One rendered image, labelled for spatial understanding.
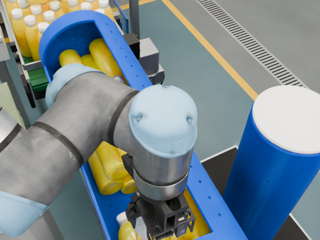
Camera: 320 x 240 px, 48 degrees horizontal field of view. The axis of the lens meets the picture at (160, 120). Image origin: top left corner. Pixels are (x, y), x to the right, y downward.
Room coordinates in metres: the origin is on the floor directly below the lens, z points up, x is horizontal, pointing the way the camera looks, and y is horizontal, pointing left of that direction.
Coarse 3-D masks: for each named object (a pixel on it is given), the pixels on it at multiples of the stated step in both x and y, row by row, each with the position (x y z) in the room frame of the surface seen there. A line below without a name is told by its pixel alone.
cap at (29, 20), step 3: (30, 15) 1.14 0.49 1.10; (24, 18) 1.12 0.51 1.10; (27, 18) 1.12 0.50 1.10; (30, 18) 1.12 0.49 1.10; (33, 18) 1.12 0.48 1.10; (27, 21) 1.11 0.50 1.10; (30, 21) 1.11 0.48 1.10; (33, 21) 1.12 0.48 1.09; (27, 24) 1.11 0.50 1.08; (30, 24) 1.11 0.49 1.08
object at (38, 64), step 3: (39, 60) 1.03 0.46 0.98; (30, 63) 1.01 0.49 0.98; (33, 63) 1.01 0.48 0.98; (36, 63) 1.02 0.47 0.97; (39, 63) 1.02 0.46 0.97; (27, 66) 1.00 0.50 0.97; (30, 66) 1.01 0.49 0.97; (33, 66) 1.01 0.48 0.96; (36, 66) 1.02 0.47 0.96; (39, 66) 1.02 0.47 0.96; (42, 66) 1.02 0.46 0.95; (27, 69) 1.00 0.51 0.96; (30, 69) 1.01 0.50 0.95; (33, 69) 1.01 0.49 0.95
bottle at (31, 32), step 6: (36, 24) 1.13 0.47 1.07; (24, 30) 1.11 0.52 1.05; (30, 30) 1.10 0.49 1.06; (36, 30) 1.11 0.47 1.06; (30, 36) 1.09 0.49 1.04; (36, 36) 1.10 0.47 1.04; (30, 42) 1.09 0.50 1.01; (36, 42) 1.09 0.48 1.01; (30, 48) 1.10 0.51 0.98; (36, 48) 1.09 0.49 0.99; (36, 54) 1.09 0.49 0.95; (36, 60) 1.09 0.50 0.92
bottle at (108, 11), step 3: (99, 6) 1.24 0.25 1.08; (108, 6) 1.24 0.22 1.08; (105, 9) 1.24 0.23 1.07; (108, 9) 1.24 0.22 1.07; (111, 9) 1.26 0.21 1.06; (105, 12) 1.23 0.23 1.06; (108, 12) 1.23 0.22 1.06; (111, 12) 1.24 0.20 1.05; (108, 15) 1.22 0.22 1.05; (111, 15) 1.23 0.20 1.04; (111, 18) 1.23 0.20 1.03
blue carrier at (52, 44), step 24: (72, 24) 0.92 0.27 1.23; (96, 24) 0.93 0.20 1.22; (48, 48) 0.93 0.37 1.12; (72, 48) 0.96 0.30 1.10; (120, 48) 0.84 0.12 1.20; (48, 72) 0.87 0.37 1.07; (144, 72) 0.78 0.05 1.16; (192, 168) 0.43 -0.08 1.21; (96, 192) 0.45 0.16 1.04; (120, 192) 0.49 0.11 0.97; (192, 192) 0.36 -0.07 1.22; (216, 192) 0.39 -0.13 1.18; (216, 216) 0.31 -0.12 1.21
